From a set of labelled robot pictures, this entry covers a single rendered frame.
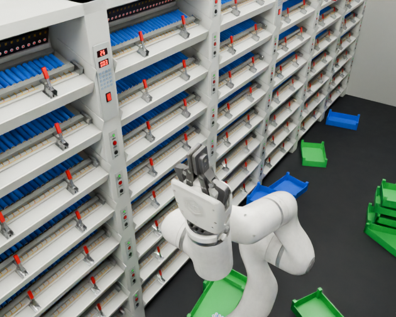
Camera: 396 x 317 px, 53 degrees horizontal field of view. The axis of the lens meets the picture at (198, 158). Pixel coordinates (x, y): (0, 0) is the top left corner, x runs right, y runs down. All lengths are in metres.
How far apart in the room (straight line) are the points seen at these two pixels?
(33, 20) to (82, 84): 0.27
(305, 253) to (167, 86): 0.96
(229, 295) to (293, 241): 1.28
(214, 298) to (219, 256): 1.61
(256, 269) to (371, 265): 1.65
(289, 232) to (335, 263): 1.64
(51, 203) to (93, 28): 0.61
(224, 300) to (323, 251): 0.80
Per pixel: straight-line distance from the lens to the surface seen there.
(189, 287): 2.51
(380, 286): 2.74
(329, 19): 3.67
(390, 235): 3.08
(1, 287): 1.55
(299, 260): 1.17
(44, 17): 1.25
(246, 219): 0.91
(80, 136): 1.46
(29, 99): 1.31
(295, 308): 2.43
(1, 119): 1.25
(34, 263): 1.58
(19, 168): 1.36
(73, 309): 1.90
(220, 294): 2.39
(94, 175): 1.58
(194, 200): 0.67
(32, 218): 1.46
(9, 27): 1.19
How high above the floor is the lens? 1.99
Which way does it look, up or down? 35 degrees down
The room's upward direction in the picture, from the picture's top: straight up
